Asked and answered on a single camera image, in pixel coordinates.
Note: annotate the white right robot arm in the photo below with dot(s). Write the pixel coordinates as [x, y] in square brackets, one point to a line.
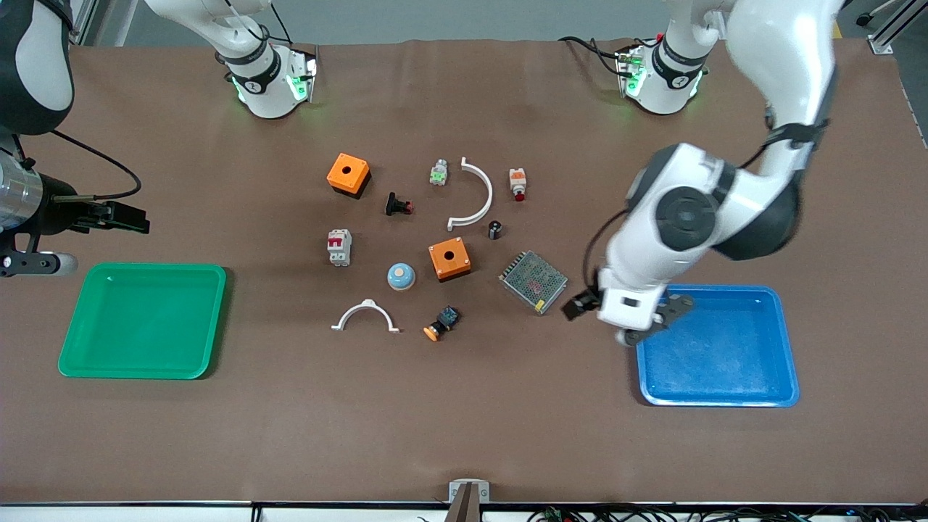
[261, 87]

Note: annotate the aluminium frame profile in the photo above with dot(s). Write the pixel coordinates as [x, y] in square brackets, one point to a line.
[888, 32]
[83, 22]

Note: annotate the orange mushroom button blue base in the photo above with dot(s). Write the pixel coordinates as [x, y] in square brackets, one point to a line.
[446, 317]

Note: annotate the blue plastic tray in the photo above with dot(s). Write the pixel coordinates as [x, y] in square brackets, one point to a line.
[725, 362]

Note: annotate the brown table cover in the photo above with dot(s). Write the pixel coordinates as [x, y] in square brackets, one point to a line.
[507, 406]

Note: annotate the white red circuit breaker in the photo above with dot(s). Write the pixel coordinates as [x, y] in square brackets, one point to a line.
[339, 250]

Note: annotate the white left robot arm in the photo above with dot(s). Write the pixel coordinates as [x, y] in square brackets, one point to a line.
[783, 65]

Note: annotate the metal mesh power supply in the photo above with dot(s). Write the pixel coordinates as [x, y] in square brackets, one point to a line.
[533, 281]

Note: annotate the black red push button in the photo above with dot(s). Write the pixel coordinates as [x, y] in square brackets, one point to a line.
[395, 204]

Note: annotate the black cylindrical capacitor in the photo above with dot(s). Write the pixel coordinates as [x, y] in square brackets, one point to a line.
[495, 230]

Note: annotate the large white curved bracket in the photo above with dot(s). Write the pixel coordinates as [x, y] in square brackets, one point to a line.
[489, 190]

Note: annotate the metal table clamp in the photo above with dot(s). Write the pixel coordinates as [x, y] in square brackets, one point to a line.
[455, 487]

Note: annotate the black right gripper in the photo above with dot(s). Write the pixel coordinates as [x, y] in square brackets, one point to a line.
[59, 214]

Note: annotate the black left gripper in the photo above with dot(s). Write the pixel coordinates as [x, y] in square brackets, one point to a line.
[582, 302]

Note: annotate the green plastic tray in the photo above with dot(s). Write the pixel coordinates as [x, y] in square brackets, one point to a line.
[109, 304]

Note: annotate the all orange button box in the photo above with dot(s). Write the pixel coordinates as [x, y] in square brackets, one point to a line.
[461, 262]

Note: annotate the red white small switch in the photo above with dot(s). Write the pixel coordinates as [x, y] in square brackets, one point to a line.
[517, 180]

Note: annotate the white green switch module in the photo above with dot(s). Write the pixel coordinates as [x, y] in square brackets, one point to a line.
[438, 174]

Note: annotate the orange button box black base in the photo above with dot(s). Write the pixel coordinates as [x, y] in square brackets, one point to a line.
[355, 165]

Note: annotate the small white curved bracket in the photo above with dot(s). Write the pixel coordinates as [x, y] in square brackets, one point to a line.
[366, 304]

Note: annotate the blue round dome buzzer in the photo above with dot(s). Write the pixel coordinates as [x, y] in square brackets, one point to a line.
[400, 279]

